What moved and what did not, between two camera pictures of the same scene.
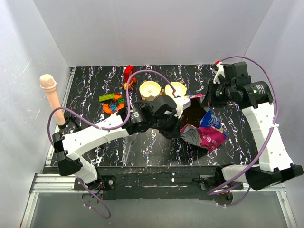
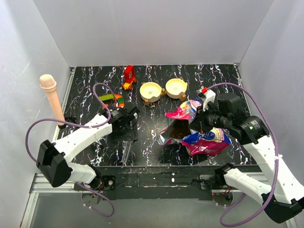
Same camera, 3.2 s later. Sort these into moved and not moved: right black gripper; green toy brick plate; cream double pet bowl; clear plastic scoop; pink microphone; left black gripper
Moved: right black gripper; left black gripper
Not moved: pink microphone; green toy brick plate; cream double pet bowl; clear plastic scoop
